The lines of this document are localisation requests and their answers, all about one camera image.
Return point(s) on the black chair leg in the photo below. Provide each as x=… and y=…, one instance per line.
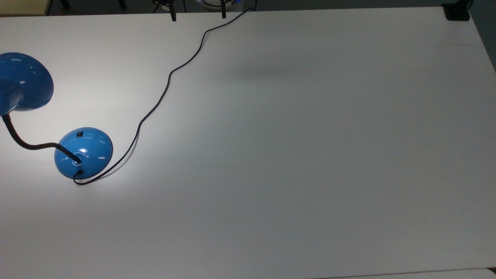
x=121, y=3
x=66, y=4

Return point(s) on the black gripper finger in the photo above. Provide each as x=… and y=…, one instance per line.
x=173, y=13
x=223, y=9

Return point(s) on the beige board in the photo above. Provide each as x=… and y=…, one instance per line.
x=23, y=7

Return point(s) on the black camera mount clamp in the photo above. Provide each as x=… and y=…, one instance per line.
x=457, y=12

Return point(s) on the blue desk lamp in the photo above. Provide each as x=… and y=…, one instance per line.
x=83, y=151

